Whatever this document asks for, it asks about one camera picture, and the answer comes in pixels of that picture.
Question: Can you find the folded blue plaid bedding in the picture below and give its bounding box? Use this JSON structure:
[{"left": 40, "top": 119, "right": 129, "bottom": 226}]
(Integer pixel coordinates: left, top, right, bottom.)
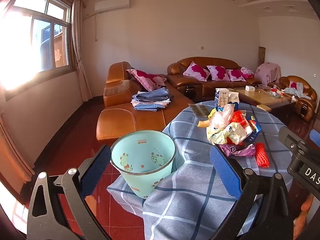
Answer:
[{"left": 131, "top": 87, "right": 172, "bottom": 112}]

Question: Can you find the pink floral pillow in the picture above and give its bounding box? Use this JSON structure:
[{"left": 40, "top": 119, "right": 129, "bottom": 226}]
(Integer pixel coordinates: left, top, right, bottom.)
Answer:
[
  {"left": 126, "top": 69, "right": 167, "bottom": 92},
  {"left": 226, "top": 69, "right": 247, "bottom": 82},
  {"left": 207, "top": 65, "right": 233, "bottom": 81},
  {"left": 183, "top": 61, "right": 211, "bottom": 82}
]

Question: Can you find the blue snack box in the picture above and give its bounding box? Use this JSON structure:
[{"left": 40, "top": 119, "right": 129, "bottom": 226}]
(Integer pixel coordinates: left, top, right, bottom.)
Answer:
[{"left": 246, "top": 116, "right": 262, "bottom": 142}]

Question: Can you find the purple wrapper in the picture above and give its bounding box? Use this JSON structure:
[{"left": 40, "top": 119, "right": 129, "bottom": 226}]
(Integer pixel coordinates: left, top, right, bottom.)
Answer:
[{"left": 218, "top": 143, "right": 256, "bottom": 157}]

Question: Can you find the glass top coffee table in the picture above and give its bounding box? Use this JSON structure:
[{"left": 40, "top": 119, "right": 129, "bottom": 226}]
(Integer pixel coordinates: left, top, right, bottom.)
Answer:
[{"left": 231, "top": 86, "right": 297, "bottom": 115}]

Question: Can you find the white blue milk carton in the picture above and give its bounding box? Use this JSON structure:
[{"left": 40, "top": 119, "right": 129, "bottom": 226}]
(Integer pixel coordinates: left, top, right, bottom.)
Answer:
[{"left": 214, "top": 88, "right": 230, "bottom": 107}]

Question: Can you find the crumpled pink cloth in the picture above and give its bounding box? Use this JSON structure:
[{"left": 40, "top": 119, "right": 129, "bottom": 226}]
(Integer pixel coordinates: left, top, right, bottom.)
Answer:
[{"left": 240, "top": 67, "right": 255, "bottom": 79}]

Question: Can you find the clothes pile on armchair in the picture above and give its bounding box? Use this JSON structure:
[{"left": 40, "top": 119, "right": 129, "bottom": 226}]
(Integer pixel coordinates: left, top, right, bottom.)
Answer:
[{"left": 283, "top": 81, "right": 312, "bottom": 100}]

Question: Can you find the clear plastic bag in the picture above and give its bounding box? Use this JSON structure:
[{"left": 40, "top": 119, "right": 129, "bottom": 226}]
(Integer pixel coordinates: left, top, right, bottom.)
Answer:
[{"left": 208, "top": 104, "right": 236, "bottom": 128}]

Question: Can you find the blue plaid tablecloth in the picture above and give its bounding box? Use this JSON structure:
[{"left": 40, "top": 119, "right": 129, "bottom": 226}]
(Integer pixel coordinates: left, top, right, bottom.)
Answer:
[{"left": 107, "top": 100, "right": 294, "bottom": 240}]

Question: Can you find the light green cartoon print bin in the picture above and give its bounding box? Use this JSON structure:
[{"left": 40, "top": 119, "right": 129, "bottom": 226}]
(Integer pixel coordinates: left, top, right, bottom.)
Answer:
[{"left": 110, "top": 130, "right": 177, "bottom": 199}]

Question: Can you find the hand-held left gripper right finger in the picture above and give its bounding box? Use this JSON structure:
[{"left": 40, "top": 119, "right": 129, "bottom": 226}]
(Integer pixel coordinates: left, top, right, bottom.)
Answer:
[{"left": 210, "top": 146, "right": 293, "bottom": 240}]

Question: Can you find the yellow plastic bag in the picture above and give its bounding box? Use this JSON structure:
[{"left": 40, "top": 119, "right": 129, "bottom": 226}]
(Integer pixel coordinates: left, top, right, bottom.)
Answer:
[{"left": 206, "top": 122, "right": 247, "bottom": 146}]

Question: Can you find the red wrapper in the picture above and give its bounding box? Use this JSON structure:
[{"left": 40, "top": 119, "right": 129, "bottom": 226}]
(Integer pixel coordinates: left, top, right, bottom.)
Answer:
[
  {"left": 254, "top": 142, "right": 271, "bottom": 168},
  {"left": 229, "top": 111, "right": 247, "bottom": 126}
]

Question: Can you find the person's right hand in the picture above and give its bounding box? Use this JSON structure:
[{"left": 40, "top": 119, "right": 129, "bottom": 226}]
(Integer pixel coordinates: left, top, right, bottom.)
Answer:
[{"left": 293, "top": 194, "right": 315, "bottom": 230}]

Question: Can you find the brown leather chaise sofa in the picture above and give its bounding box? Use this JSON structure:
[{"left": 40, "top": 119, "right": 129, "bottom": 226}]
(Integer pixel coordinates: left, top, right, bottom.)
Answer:
[{"left": 96, "top": 61, "right": 195, "bottom": 140}]

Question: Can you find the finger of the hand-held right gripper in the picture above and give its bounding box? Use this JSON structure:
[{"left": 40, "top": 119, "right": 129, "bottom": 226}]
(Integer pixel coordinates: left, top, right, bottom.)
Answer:
[
  {"left": 278, "top": 126, "right": 309, "bottom": 155},
  {"left": 309, "top": 129, "right": 320, "bottom": 144}
]

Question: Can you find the pink cloth covered furniture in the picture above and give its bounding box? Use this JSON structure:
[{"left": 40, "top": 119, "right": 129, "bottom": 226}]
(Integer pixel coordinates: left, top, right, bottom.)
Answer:
[{"left": 254, "top": 62, "right": 281, "bottom": 85}]

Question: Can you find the window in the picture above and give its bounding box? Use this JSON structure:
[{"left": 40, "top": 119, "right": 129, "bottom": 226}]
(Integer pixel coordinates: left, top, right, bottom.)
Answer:
[{"left": 0, "top": 0, "right": 73, "bottom": 100}]

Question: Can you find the beige curtain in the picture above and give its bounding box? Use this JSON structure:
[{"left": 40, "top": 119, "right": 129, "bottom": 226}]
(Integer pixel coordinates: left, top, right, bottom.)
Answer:
[{"left": 52, "top": 0, "right": 93, "bottom": 103}]

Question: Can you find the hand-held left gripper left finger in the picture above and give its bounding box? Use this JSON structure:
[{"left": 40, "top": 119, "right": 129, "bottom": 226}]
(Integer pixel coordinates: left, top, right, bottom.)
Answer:
[{"left": 26, "top": 144, "right": 112, "bottom": 240}]

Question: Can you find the brown leather armchair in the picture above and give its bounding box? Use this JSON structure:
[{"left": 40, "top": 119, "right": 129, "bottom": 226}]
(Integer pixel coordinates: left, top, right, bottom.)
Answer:
[{"left": 267, "top": 75, "right": 317, "bottom": 123}]

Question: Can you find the white air conditioner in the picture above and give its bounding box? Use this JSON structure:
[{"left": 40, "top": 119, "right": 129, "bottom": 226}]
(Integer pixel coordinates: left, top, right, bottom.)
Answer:
[{"left": 94, "top": 0, "right": 130, "bottom": 13}]

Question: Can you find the white bag blue red label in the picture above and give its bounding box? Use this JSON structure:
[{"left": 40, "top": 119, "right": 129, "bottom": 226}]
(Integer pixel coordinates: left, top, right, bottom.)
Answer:
[{"left": 227, "top": 92, "right": 240, "bottom": 111}]

